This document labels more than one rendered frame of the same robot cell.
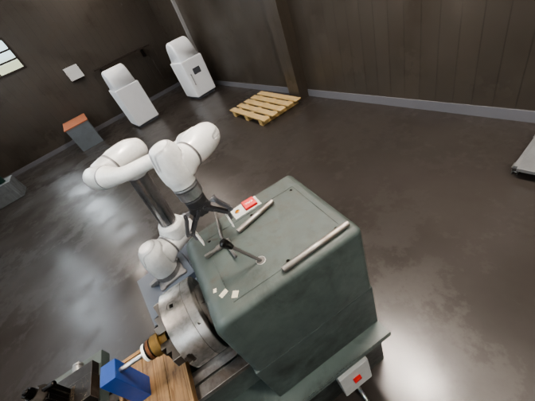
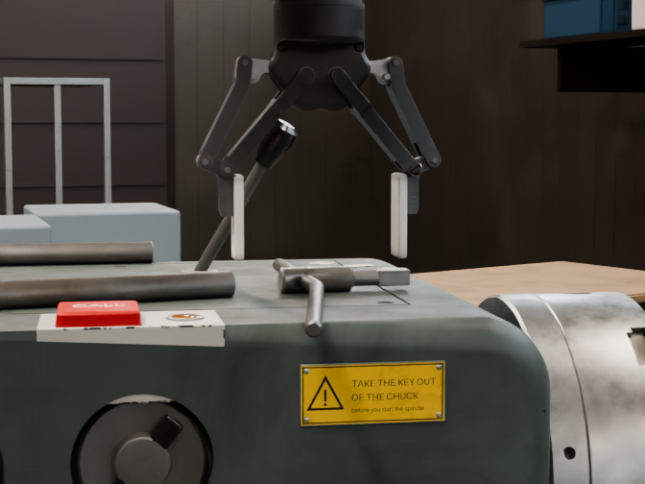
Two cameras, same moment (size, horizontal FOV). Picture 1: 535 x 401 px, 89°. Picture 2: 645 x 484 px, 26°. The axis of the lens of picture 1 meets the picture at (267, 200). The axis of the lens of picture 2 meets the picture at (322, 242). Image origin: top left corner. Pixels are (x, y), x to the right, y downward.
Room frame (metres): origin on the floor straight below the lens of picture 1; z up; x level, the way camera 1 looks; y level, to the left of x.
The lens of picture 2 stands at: (1.99, 0.30, 1.41)
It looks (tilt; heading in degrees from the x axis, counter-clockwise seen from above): 5 degrees down; 183
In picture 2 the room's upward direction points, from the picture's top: straight up
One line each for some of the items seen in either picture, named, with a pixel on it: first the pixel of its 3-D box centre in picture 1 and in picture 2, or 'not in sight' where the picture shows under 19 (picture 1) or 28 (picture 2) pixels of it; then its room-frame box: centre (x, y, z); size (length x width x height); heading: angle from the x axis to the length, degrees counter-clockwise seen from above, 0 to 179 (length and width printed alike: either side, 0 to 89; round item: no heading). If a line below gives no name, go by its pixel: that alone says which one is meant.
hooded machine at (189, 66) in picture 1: (189, 68); not in sight; (8.29, 0.44, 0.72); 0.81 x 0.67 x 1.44; 22
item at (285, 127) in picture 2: (225, 244); (275, 143); (0.66, 0.19, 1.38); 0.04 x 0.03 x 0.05; 103
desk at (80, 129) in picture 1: (83, 131); not in sight; (8.54, 3.99, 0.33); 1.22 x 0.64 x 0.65; 22
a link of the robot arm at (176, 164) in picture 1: (173, 162); not in sight; (0.84, 0.23, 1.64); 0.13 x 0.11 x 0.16; 138
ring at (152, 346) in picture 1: (158, 343); not in sight; (0.63, 0.61, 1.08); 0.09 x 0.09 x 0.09; 13
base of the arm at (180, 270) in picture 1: (165, 273); not in sight; (1.24, 0.77, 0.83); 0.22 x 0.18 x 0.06; 112
